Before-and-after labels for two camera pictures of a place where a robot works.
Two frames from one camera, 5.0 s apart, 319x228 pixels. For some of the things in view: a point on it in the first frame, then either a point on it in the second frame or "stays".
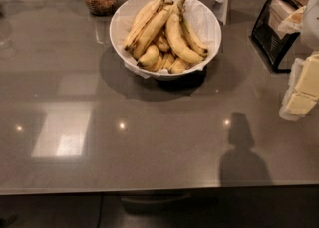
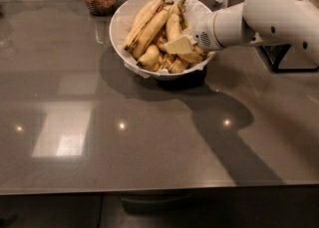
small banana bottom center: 179,66 stays
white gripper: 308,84 -> 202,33
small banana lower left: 151,59 stays
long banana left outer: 143,16 stays
